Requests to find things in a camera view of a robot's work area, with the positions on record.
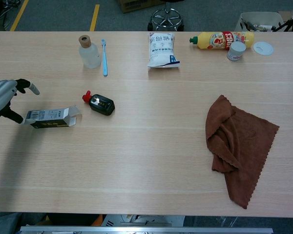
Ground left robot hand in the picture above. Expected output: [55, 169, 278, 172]
[0, 78, 41, 125]

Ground grey ink box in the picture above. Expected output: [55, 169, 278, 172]
[26, 105, 83, 129]

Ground cardboard box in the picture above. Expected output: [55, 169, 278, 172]
[116, 0, 166, 14]

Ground black ink bottle red cap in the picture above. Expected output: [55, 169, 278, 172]
[82, 90, 116, 116]

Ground small white jar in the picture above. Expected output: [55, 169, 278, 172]
[226, 40, 247, 62]

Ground aluminium rail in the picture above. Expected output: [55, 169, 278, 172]
[19, 225, 274, 234]

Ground yellow detergent bottle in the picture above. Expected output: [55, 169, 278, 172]
[189, 31, 255, 50]

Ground blue toothbrush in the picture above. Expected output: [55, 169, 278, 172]
[101, 39, 108, 77]

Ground brown cloth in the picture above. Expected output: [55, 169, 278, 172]
[205, 95, 280, 210]

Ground chrome stool base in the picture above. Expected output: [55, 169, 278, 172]
[147, 0, 185, 32]

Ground frosted glass bottle wooden cap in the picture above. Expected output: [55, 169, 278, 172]
[78, 35, 102, 69]

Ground white plastic bin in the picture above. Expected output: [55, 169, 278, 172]
[234, 12, 285, 32]

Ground black tripod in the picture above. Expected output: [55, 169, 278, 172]
[272, 4, 293, 32]

